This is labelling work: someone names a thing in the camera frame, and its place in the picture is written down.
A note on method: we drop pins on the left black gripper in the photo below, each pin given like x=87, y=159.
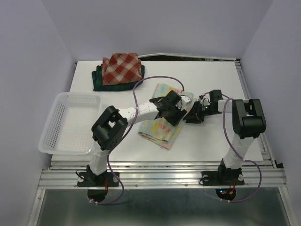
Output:
x=176, y=120

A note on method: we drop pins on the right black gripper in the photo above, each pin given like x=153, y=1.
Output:
x=194, y=115

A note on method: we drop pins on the pastel floral skirt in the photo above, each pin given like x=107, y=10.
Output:
x=159, y=131

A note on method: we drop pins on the red plaid skirt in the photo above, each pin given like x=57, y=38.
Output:
x=121, y=68

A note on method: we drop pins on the green plaid skirt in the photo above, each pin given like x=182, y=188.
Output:
x=98, y=84

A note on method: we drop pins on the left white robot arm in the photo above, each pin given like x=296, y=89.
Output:
x=113, y=125

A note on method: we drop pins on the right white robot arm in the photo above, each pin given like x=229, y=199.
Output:
x=243, y=121

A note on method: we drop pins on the white plastic basket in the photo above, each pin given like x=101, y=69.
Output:
x=67, y=130

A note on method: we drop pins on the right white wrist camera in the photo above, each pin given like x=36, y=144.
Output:
x=204, y=100

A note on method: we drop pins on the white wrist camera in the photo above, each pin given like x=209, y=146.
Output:
x=204, y=100
x=185, y=101

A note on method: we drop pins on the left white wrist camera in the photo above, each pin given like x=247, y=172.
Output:
x=185, y=101

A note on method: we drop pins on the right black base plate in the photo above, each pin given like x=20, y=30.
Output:
x=214, y=178

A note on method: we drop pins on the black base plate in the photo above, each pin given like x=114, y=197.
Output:
x=214, y=178
x=108, y=180

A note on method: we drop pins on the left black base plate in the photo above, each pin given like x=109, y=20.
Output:
x=108, y=180

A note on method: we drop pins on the aluminium frame rail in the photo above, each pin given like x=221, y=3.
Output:
x=151, y=175

